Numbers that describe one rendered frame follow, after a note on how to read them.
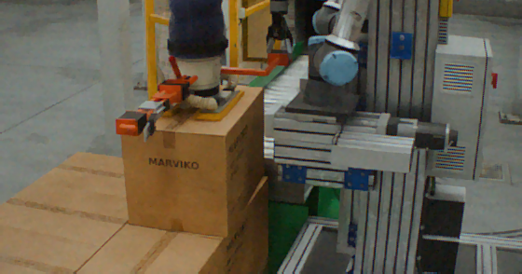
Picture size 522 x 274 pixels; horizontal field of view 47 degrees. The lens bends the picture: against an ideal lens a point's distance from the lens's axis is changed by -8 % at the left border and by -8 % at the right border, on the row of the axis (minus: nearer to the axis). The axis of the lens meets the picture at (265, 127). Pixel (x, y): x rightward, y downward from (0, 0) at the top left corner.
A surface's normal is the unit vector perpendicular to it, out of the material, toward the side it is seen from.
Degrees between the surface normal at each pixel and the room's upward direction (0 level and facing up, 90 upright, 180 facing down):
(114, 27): 90
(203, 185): 90
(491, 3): 90
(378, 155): 90
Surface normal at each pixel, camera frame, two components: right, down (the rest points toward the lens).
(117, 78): -0.27, 0.33
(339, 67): 0.11, 0.45
